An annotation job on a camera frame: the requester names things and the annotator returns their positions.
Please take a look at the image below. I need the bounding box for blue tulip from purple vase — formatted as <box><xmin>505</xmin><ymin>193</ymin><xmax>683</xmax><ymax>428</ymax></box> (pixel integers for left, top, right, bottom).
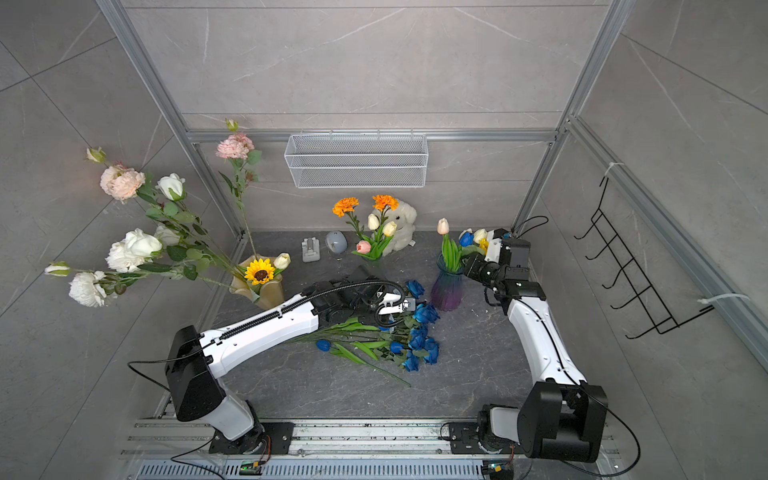
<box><xmin>459</xmin><ymin>230</ymin><xmax>474</xmax><ymax>248</ymax></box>

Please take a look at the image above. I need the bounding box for yellow wavy glass vase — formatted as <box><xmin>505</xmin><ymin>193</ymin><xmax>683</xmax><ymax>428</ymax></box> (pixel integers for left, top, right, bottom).
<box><xmin>229</xmin><ymin>255</ymin><xmax>285</xmax><ymax>310</ymax></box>

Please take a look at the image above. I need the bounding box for blue rose picked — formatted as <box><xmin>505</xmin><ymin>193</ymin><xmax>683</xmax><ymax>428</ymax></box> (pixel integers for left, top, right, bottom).
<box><xmin>406</xmin><ymin>280</ymin><xmax>425</xmax><ymax>299</ymax></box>
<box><xmin>405</xmin><ymin>304</ymin><xmax>440</xmax><ymax>328</ymax></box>
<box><xmin>311</xmin><ymin>326</ymin><xmax>428</xmax><ymax>352</ymax></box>

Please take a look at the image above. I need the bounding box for blue tulip pile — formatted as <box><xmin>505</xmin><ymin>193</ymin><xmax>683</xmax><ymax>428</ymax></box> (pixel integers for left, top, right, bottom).
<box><xmin>355</xmin><ymin>341</ymin><xmax>404</xmax><ymax>355</ymax></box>

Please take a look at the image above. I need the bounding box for blue rose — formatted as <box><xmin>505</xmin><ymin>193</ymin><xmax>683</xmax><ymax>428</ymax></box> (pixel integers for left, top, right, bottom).
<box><xmin>339</xmin><ymin>342</ymin><xmax>421</xmax><ymax>372</ymax></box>
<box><xmin>420</xmin><ymin>338</ymin><xmax>439</xmax><ymax>365</ymax></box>

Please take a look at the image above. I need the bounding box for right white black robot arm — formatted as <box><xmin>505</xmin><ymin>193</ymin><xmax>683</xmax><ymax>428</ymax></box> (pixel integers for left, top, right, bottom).
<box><xmin>461</xmin><ymin>253</ymin><xmax>608</xmax><ymax>463</ymax></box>

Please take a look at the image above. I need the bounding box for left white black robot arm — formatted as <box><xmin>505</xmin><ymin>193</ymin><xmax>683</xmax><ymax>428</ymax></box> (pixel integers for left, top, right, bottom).
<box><xmin>165</xmin><ymin>267</ymin><xmax>417</xmax><ymax>455</ymax></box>

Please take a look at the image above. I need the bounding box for purple glass vase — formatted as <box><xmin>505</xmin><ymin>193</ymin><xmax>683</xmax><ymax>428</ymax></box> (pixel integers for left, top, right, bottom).
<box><xmin>430</xmin><ymin>255</ymin><xmax>464</xmax><ymax>312</ymax></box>

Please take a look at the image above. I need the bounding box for clear green glass vase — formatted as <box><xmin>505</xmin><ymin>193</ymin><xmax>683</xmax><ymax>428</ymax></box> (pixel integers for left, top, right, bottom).
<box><xmin>366</xmin><ymin>258</ymin><xmax>386</xmax><ymax>278</ymax></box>

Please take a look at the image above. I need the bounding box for small grey round vase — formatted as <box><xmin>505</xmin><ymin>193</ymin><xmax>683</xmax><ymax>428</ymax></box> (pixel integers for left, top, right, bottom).
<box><xmin>325</xmin><ymin>230</ymin><xmax>348</xmax><ymax>255</ymax></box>

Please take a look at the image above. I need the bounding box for pink white tulip purple vase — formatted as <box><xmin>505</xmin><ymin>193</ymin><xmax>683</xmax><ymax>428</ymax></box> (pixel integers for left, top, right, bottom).
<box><xmin>436</xmin><ymin>218</ymin><xmax>450</xmax><ymax>235</ymax></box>

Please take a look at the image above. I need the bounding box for cream tulip middle vase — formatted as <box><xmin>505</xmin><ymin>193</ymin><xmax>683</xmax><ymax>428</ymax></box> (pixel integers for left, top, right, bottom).
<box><xmin>367</xmin><ymin>213</ymin><xmax>380</xmax><ymax>231</ymax></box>

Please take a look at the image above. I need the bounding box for cream tulip bud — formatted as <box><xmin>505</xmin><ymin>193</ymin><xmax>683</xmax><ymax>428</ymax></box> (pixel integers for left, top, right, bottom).
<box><xmin>273</xmin><ymin>252</ymin><xmax>291</xmax><ymax>271</ymax></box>

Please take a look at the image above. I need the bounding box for small yellow sunflower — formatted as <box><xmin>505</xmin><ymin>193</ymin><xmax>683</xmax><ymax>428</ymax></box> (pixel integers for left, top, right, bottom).
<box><xmin>244</xmin><ymin>259</ymin><xmax>276</xmax><ymax>286</ymax></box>

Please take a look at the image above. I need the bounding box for orange carnation small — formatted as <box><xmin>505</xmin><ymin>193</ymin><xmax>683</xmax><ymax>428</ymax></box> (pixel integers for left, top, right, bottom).
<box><xmin>332</xmin><ymin>197</ymin><xmax>359</xmax><ymax>218</ymax></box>

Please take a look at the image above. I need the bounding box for orange carnation large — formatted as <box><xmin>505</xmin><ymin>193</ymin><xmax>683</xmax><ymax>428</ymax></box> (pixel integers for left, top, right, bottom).
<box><xmin>373</xmin><ymin>195</ymin><xmax>399</xmax><ymax>212</ymax></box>

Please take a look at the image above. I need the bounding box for pink rose middle left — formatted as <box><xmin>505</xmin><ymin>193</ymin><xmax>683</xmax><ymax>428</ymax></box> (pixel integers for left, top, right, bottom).
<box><xmin>216</xmin><ymin>132</ymin><xmax>255</xmax><ymax>160</ymax></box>

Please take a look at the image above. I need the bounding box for white rose tall stem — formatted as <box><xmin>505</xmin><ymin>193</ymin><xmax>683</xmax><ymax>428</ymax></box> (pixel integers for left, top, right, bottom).
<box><xmin>156</xmin><ymin>173</ymin><xmax>186</xmax><ymax>201</ymax></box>

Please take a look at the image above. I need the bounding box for white rose centre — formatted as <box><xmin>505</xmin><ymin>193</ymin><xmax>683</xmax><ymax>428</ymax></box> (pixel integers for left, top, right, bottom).
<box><xmin>106</xmin><ymin>229</ymin><xmax>164</xmax><ymax>273</ymax></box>

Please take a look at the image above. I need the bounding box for peach rose pair top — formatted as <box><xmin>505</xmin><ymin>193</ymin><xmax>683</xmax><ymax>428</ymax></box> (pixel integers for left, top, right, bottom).
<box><xmin>100</xmin><ymin>165</ymin><xmax>146</xmax><ymax>203</ymax></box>

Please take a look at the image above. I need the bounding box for small white rose left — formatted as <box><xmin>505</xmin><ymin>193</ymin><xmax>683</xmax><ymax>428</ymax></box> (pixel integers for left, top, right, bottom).
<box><xmin>68</xmin><ymin>271</ymin><xmax>108</xmax><ymax>308</ymax></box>

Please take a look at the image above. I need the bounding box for black corrugated cable conduit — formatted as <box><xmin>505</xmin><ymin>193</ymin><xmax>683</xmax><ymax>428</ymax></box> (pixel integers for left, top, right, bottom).
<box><xmin>215</xmin><ymin>278</ymin><xmax>409</xmax><ymax>343</ymax></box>

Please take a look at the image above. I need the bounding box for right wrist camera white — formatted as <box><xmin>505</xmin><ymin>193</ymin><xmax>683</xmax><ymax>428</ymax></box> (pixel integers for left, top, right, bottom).
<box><xmin>485</xmin><ymin>229</ymin><xmax>512</xmax><ymax>265</ymax></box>

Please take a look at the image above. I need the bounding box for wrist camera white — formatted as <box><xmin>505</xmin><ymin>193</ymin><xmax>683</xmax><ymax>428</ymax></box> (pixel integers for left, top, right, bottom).
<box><xmin>377</xmin><ymin>293</ymin><xmax>417</xmax><ymax>316</ymax></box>
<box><xmin>485</xmin><ymin>229</ymin><xmax>512</xmax><ymax>265</ymax></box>

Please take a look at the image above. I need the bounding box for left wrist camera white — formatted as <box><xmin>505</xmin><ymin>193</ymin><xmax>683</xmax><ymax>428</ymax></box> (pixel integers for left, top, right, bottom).
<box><xmin>377</xmin><ymin>293</ymin><xmax>417</xmax><ymax>316</ymax></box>

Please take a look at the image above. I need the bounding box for small white plastic bracket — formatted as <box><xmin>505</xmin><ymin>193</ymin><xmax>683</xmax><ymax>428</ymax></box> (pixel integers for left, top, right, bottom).
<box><xmin>301</xmin><ymin>237</ymin><xmax>321</xmax><ymax>263</ymax></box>

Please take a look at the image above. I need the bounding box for black wire hook rack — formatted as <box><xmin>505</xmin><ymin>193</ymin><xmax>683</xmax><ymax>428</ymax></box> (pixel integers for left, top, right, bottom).
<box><xmin>574</xmin><ymin>177</ymin><xmax>715</xmax><ymax>340</ymax></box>

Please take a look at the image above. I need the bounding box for metal base rail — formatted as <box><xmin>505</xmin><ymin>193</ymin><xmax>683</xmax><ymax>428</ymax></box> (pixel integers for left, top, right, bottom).
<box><xmin>117</xmin><ymin>418</ymin><xmax>622</xmax><ymax>479</ymax></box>

